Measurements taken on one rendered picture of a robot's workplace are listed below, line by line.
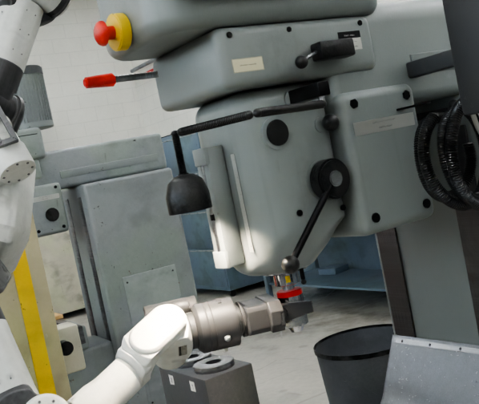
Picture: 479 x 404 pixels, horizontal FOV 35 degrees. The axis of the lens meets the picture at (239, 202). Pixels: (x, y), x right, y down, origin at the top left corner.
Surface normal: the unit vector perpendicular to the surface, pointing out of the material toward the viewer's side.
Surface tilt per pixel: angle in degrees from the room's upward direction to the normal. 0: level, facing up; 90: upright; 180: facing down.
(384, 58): 90
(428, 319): 90
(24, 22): 97
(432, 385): 64
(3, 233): 95
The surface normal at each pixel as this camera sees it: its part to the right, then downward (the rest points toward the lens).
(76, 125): 0.53, -0.06
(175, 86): -0.83, 0.19
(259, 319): 0.22, 0.01
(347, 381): -0.59, 0.22
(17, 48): 0.76, 0.01
